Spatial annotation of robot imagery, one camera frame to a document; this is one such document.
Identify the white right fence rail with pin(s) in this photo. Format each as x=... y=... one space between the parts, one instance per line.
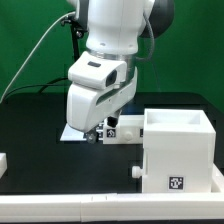
x=217 y=180

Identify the white drawer cabinet box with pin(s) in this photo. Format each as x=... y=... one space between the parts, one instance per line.
x=178 y=151

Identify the white drawer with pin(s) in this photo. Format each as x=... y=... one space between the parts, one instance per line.
x=137 y=172
x=129 y=130

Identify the white front drawer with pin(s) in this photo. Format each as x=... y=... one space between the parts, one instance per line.
x=137 y=172

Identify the white fence rail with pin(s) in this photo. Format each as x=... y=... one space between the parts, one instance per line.
x=217 y=180
x=111 y=207

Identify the white front fence rail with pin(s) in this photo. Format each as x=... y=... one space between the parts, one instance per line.
x=111 y=207

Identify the white marker base plate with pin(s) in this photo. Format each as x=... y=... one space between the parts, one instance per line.
x=70 y=134

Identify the black camera stand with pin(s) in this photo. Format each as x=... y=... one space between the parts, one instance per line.
x=77 y=32

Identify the white left fence block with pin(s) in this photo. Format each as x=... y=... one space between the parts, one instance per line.
x=3 y=164

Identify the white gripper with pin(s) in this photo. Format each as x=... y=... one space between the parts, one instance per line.
x=86 y=107

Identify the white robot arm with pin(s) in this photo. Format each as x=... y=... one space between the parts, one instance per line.
x=114 y=27

